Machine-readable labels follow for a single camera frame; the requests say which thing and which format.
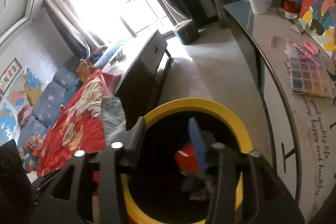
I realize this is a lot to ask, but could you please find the red plastic bag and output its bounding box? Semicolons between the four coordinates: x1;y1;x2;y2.
174;141;200;173

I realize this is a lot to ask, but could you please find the yellow rimmed black trash bin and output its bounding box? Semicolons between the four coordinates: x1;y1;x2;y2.
121;98;253;223

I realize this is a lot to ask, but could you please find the pile of clothes on sofa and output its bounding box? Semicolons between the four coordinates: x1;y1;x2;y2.
19;132;46;173

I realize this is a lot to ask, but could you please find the red floral blanket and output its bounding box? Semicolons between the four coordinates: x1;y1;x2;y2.
37;70;106;177

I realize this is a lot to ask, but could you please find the world map poster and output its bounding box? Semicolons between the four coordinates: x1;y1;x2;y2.
0;101;19;145

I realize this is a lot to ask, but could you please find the china map poster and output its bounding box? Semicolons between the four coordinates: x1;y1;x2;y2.
6;66;43;112

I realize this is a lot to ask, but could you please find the blue sofa with hearts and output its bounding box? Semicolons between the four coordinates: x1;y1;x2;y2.
17;56;83;150

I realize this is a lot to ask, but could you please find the yellow cushion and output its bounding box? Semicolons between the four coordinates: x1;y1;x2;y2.
27;85;42;107

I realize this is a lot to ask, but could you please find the framed calligraphy scroll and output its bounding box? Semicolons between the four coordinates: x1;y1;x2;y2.
0;58;22;95

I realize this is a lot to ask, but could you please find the brown paper bag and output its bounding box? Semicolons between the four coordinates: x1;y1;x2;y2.
76;59;97;83

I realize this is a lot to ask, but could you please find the colourful bead organizer box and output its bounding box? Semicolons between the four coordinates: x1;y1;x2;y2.
285;39;333;98

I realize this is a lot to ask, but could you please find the dark coffee table with drawers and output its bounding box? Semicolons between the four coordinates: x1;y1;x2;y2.
102;30;171;130

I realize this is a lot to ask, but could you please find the blue storage stool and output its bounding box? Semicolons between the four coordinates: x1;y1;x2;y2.
173;19;201;46

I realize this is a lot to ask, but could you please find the colourful painting canvas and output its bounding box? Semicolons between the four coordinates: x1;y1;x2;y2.
299;0;335;56

